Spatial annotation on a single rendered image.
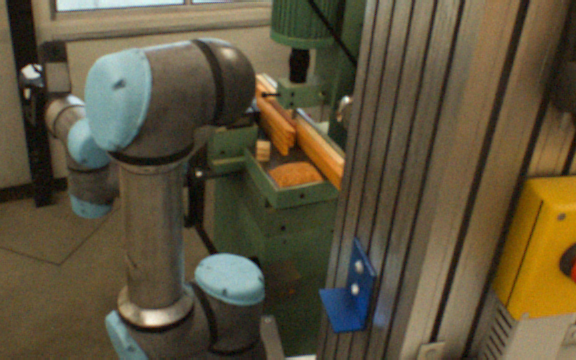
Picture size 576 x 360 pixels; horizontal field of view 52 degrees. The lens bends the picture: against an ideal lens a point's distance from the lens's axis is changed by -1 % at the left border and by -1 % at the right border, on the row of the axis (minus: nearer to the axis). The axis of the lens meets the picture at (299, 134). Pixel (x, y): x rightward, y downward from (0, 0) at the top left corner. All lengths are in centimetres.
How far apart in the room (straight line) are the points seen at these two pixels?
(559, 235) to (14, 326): 218
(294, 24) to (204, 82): 82
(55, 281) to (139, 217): 183
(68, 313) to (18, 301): 21
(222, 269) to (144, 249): 21
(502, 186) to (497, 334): 18
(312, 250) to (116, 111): 112
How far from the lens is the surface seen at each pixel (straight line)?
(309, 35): 156
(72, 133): 105
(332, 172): 155
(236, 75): 77
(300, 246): 172
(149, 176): 79
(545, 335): 67
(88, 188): 110
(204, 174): 171
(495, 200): 57
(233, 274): 103
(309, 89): 168
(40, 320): 250
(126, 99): 71
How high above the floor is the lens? 173
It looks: 28 degrees down
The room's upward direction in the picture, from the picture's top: 6 degrees clockwise
